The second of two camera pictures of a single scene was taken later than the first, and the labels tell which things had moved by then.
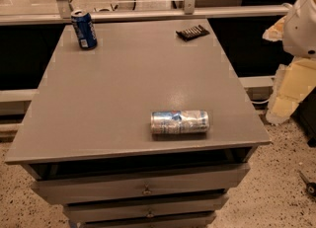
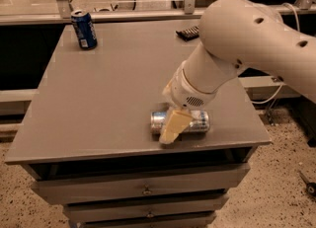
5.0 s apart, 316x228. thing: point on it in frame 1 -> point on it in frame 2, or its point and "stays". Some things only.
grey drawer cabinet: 87,141 stays
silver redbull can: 184,121 stays
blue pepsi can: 84,29 stays
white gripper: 300,30 -> 185,94
